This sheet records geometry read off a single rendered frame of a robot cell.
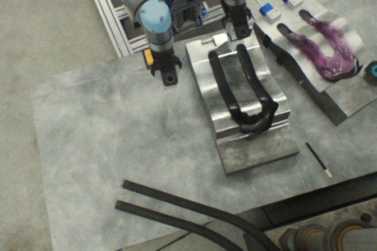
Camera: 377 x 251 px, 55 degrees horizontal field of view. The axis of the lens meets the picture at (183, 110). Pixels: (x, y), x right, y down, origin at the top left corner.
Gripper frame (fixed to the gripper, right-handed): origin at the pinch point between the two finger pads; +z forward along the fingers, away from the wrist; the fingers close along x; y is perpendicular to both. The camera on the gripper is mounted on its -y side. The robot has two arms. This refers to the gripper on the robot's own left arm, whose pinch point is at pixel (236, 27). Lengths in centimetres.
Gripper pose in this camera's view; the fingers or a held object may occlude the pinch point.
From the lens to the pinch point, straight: 133.7
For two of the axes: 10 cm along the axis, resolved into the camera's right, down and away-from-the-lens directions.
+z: 1.4, 1.7, 9.8
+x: -9.5, 3.1, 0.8
